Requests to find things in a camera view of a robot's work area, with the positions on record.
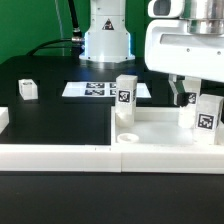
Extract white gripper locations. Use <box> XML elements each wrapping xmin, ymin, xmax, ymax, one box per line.
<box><xmin>144</xmin><ymin>20</ymin><xmax>224</xmax><ymax>107</ymax></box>

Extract white square table top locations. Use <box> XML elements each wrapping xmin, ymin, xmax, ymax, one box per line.
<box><xmin>110</xmin><ymin>106</ymin><xmax>224</xmax><ymax>148</ymax></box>

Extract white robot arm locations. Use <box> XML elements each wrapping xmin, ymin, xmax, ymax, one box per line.
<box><xmin>80</xmin><ymin>0</ymin><xmax>224</xmax><ymax>83</ymax></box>

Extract white fiducial marker base sheet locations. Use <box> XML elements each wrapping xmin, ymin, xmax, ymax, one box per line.
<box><xmin>61</xmin><ymin>82</ymin><xmax>152</xmax><ymax>100</ymax></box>

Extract white front fence rail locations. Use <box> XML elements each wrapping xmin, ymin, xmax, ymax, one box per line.
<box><xmin>0</xmin><ymin>144</ymin><xmax>224</xmax><ymax>174</ymax></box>

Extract white fence rail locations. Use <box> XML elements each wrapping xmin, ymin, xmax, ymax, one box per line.
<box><xmin>0</xmin><ymin>144</ymin><xmax>224</xmax><ymax>174</ymax></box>
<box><xmin>0</xmin><ymin>107</ymin><xmax>9</xmax><ymax>134</ymax></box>

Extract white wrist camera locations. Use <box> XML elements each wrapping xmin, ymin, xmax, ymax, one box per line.
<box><xmin>148</xmin><ymin>0</ymin><xmax>185</xmax><ymax>19</ymax></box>

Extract black cable bundle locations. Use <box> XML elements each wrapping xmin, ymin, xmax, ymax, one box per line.
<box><xmin>26</xmin><ymin>0</ymin><xmax>85</xmax><ymax>58</ymax></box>

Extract white left fence rail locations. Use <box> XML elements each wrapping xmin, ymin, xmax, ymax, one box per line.
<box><xmin>0</xmin><ymin>107</ymin><xmax>9</xmax><ymax>134</ymax></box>

